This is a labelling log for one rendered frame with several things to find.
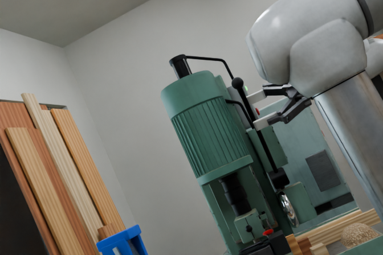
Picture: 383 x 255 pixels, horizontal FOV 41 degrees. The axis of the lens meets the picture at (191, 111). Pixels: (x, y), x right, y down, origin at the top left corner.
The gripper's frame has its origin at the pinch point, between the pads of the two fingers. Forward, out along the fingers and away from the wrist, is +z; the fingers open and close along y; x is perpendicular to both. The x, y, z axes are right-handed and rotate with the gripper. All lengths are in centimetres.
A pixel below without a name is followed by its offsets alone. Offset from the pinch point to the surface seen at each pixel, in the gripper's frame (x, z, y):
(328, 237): -36.6, -4.8, -19.2
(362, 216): -35.5, -16.0, -18.3
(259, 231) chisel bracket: -26.7, 12.2, -16.5
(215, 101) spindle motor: 4.5, 8.2, 6.8
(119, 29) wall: -50, 58, 272
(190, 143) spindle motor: -1.7, 19.7, 1.4
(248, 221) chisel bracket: -23.6, 13.7, -14.1
